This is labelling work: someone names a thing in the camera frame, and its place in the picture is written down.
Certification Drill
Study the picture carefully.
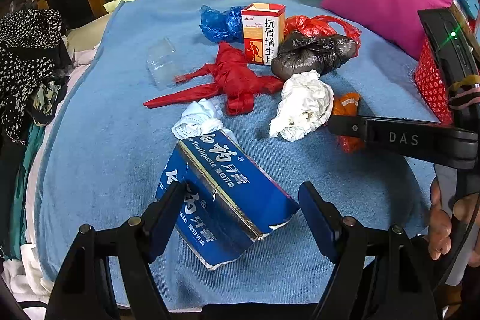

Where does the blue toothpaste box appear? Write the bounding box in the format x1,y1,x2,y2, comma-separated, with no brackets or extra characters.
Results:
155,130,299,271

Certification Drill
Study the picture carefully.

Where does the orange plastic bag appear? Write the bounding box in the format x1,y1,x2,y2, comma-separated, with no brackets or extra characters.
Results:
332,92,365,154

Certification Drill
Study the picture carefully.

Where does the light blue face mask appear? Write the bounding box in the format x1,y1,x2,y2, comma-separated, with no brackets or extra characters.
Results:
172,98,224,140

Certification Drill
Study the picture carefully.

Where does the right hand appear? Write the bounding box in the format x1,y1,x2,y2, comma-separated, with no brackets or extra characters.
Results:
428,179,478,261

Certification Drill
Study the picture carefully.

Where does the red plastic mesh basket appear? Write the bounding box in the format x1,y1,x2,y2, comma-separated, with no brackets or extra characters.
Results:
413,37,452,125

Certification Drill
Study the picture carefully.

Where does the blue towel blanket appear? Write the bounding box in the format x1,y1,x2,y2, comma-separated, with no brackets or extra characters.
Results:
34,0,434,310

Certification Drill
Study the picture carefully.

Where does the black plastic bag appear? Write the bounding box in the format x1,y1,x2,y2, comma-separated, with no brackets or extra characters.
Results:
271,31,360,81

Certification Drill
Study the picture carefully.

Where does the clear plastic container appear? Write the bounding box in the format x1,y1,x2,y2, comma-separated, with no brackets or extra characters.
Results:
146,37,181,89

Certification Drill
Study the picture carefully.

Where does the red knotted plastic bag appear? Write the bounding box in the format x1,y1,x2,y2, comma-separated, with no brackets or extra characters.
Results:
143,41,284,116

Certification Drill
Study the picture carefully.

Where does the black white patterned garment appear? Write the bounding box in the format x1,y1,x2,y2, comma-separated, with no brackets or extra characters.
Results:
1,9,69,144

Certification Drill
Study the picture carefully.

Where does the orange white medicine box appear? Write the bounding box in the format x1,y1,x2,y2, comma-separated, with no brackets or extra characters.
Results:
241,2,286,66

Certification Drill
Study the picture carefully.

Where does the blue plastic bag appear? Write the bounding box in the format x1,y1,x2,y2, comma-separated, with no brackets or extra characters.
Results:
199,5,244,44

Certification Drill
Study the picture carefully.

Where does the red plastic bag with handles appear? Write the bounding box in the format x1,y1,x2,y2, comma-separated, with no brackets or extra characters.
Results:
283,15,361,57

